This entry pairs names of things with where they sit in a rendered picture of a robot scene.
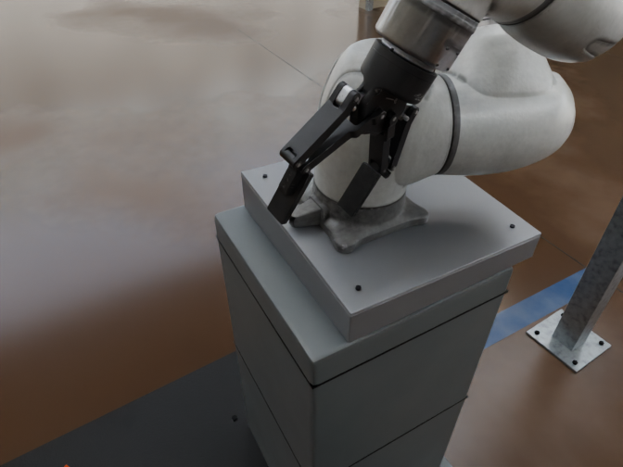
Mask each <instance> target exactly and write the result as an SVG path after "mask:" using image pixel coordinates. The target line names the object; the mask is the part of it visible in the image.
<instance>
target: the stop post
mask: <svg viewBox="0 0 623 467"><path fill-rule="evenodd" d="M622 277H623V196H622V198H621V200H620V202H619V204H618V206H617V209H616V211H615V213H614V215H613V217H612V219H611V221H610V222H609V224H608V226H607V228H606V229H605V231H604V234H603V236H602V238H601V240H600V242H599V244H598V246H597V247H596V249H595V251H594V253H593V255H592V257H591V260H590V262H589V264H588V266H587V268H586V270H585V272H584V273H583V275H582V277H581V279H580V281H579V283H578V286H577V288H576V290H575V292H574V294H573V296H572V297H571V299H570V300H569V302H568V304H567V306H566V309H565V311H563V310H562V309H560V310H558V311H557V312H555V314H553V315H552V316H550V317H548V318H547V319H545V320H544V321H542V322H540V323H539V324H537V325H536V326H534V327H533V328H531V329H530V330H528V331H527V332H526V334H528V335H529V336H530V337H531V338H533V339H534V340H535V341H536V342H538V343H539V344H540V345H541V346H543V347H544V348H545V349H546V350H548V351H549V352H550V353H551V354H553V355H554V356H555V357H556V358H558V359H559V360H560V361H562V362H563V363H564V364H565V365H566V366H567V367H568V368H569V369H570V370H572V371H573V372H574V373H577V372H579V371H580V370H581V369H583V368H584V367H585V366H586V365H588V364H589V363H590V362H592V361H593V360H595V359H596V358H597V357H599V356H600V355H601V354H603V353H604V352H605V351H606V350H607V349H608V348H610V347H611V345H610V344H609V343H607V342H606V341H604V340H603V339H602V338H601V337H600V336H599V335H597V334H595V333H594V332H593V331H592V328H593V327H594V325H595V323H596V322H597V321H598V319H599V317H600V316H601V314H602V312H603V310H604V308H605V306H606V305H607V303H608V301H609V299H610V298H611V296H612V295H613V294H614V292H615V290H616V288H617V286H618V284H619V283H620V281H621V279H622Z"/></svg>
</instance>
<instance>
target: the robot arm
mask: <svg viewBox="0 0 623 467"><path fill-rule="evenodd" d="M375 29H376V31H377V32H378V33H379V34H380V35H381V36H382V37H383V38H370V39H364V40H360V41H358V42H356V43H354V44H351V45H350V46H349V47H348V48H347V49H346V50H345V51H344V52H343V53H342V54H341V55H340V56H339V57H338V58H337V60H336V61H335V63H334V65H333V67H332V69H331V70H330V72H329V74H328V76H327V79H326V81H325V84H324V88H323V91H322V93H321V97H320V101H319V105H318V110H317V112H316V113H315V114H314V115H313V116H312V117H311V118H310V119H309V120H308V121H307V122H306V123H305V124H304V125H303V127H302V128H301V129H300V130H299V131H298V132H297V133H296V134H295V135H294V136H293V137H292V138H291V139H290V140H289V141H288V142H287V143H286V145H285V146H284V147H283V148H282V149H281V150H280V156H281V157H282V158H283V159H284V160H285V161H286V162H287V163H288V164H289V165H288V168H287V170H286V172H285V174H284V176H283V178H282V181H281V182H280V183H279V186H278V188H277V190H276V191H275V193H274V195H273V198H272V200H271V202H270V204H269V206H268V207H267V209H268V210H269V211H270V212H271V213H272V214H273V216H274V217H275V218H276V219H277V220H278V221H279V222H280V223H281V224H286V223H287V222H288V220H289V224H290V225H291V226H292V227H294V228H295V227H296V228H298V227H305V226H312V225H319V226H320V227H321V228H322V229H323V230H324V232H325V233H326V234H327V235H328V236H329V237H330V239H331V240H332V243H333V245H334V248H335V250H336V251H338V252H340V253H350V252H352V251H353V250H355V249H356V248H357V247H358V246H361V245H363V244H365V243H368V242H371V241H373V240H375V239H377V238H380V237H383V236H385V235H388V234H392V233H395V232H397V231H399V230H402V229H404V228H407V227H410V226H415V225H422V224H425V223H426V222H427V219H428V211H427V210H426V209H425V208H422V207H421V206H419V205H417V204H415V203H414V202H413V201H412V200H411V199H410V198H408V197H407V196H406V188H407V185H408V184H412V183H416V182H418V181H421V180H423V179H425V178H427V177H429V176H432V175H454V176H466V175H484V174H493V173H500V172H507V171H510V170H516V169H520V168H523V167H526V166H528V165H531V164H533V163H536V162H538V161H540V160H542V159H544V158H547V157H548V156H550V155H551V154H552V153H554V152H555V151H557V150H558V149H559V148H560V147H561V146H562V145H563V143H564V142H565V141H566V139H567V138H568V136H569V135H570V134H571V131H572V129H573V126H574V122H575V117H576V110H575V102H574V97H573V95H572V92H571V90H570V88H569V87H568V85H567V84H566V82H565V80H564V79H563V78H562V77H561V76H560V75H559V74H558V73H556V72H554V71H551V68H550V66H549V64H548V61H547V59H546V57H547V58H549V59H552V60H556V61H560V62H566V63H580V62H585V61H590V60H592V59H594V58H595V57H598V56H599V55H601V54H603V53H605V52H606V51H608V50H609V49H610V48H612V47H613V46H614V45H615V44H616V43H617V42H619V41H620V40H621V39H622V38H623V0H389V1H388V3H387V5H386V7H385V9H384V11H383V12H382V14H381V16H380V18H379V20H378V22H377V23H376V25H375ZM434 69H436V70H435V71H434ZM294 151H295V152H294ZM307 159H308V160H307ZM306 160H307V161H306ZM313 168H314V179H313V181H312V182H311V180H312V177H313V174H312V173H311V172H310V170H312V169H313ZM297 204H299V205H298V206H297Z"/></svg>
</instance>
